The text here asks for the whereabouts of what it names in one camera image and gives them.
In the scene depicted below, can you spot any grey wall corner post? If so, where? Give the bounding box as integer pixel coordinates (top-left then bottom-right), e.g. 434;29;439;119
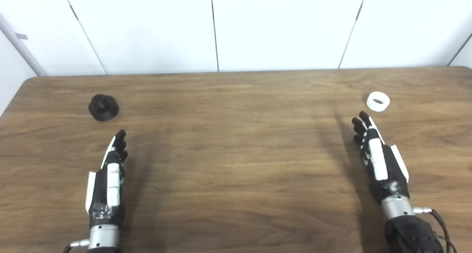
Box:
0;13;48;77

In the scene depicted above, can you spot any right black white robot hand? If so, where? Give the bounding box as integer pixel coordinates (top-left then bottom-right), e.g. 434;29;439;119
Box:
351;111;410;205

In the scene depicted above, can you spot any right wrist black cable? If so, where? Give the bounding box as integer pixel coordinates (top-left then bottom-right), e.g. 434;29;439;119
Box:
430;209;458;253

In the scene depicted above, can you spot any round black plastic part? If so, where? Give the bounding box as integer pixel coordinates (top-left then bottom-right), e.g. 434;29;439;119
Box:
88;94;119;121

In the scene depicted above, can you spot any white plastic ring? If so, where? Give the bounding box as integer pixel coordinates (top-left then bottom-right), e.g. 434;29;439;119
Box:
367;92;391;112

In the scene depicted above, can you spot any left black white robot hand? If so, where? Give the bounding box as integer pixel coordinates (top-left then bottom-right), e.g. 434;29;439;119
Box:
86;129;129;228

